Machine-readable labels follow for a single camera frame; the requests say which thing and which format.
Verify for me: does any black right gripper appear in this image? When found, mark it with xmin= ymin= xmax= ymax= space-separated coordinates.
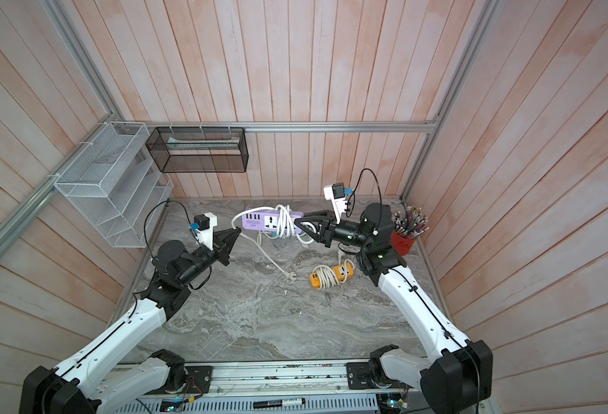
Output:
xmin=299 ymin=214 xmax=375 ymax=255

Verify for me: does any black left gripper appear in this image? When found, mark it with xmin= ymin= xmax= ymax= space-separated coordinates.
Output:
xmin=178 ymin=227 xmax=241 ymax=286

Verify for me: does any purple power strip with cord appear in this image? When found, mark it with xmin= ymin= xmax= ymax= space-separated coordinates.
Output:
xmin=231 ymin=205 xmax=313 ymax=281

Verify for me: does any orange power strip with cord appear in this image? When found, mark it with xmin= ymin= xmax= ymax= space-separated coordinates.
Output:
xmin=309 ymin=260 xmax=354 ymax=290

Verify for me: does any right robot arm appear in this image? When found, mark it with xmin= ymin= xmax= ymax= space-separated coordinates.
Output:
xmin=295 ymin=203 xmax=493 ymax=413

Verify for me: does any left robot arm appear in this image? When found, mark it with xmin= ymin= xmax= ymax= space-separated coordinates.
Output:
xmin=19 ymin=229 xmax=241 ymax=413

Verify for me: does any bundle of coloured pencils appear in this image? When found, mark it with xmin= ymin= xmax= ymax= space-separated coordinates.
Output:
xmin=393 ymin=206 xmax=429 ymax=239

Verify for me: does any black mesh basket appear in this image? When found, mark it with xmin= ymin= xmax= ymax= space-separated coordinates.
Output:
xmin=146 ymin=126 xmax=249 ymax=174

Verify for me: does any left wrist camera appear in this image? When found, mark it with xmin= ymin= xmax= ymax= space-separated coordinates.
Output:
xmin=191 ymin=212 xmax=218 ymax=250

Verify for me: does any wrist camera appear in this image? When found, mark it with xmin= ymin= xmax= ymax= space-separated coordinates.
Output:
xmin=191 ymin=212 xmax=218 ymax=250
xmin=323 ymin=182 xmax=352 ymax=224

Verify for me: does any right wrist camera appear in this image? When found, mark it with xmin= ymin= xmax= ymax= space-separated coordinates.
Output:
xmin=323 ymin=182 xmax=352 ymax=224

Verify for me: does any white wire mesh shelf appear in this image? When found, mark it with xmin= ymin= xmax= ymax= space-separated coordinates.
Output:
xmin=55 ymin=122 xmax=173 ymax=248

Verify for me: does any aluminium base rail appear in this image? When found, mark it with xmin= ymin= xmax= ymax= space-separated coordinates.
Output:
xmin=107 ymin=360 xmax=431 ymax=413

